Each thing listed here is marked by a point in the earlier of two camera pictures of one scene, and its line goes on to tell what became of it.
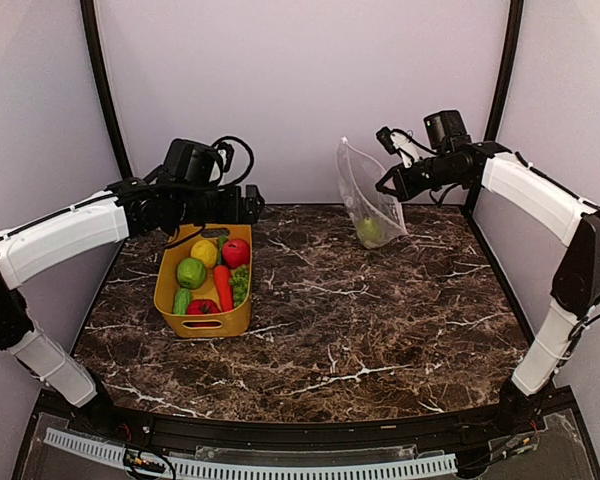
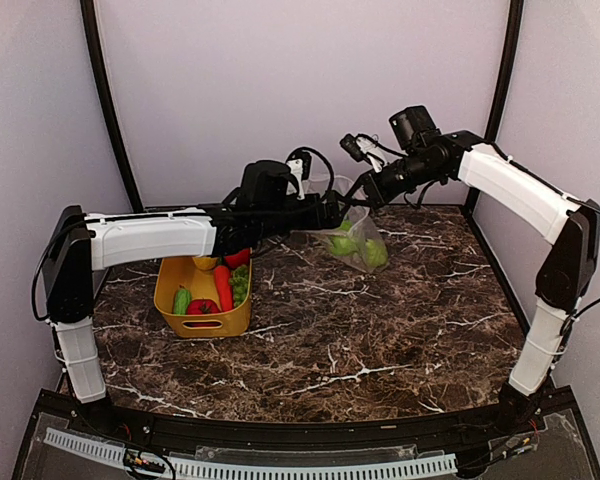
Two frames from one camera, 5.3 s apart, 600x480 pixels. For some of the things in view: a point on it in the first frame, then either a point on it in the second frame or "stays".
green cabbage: [369, 229] → [375, 253]
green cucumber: [182, 300] stays
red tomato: [202, 307] stays
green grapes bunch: [240, 283] stays
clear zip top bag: [370, 196] → [357, 240]
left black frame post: [89, 21] stays
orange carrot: [224, 287] stays
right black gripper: [404, 190] → [377, 194]
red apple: [236, 252] stays
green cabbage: [190, 273] → [344, 244]
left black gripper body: [223, 212] → [315, 220]
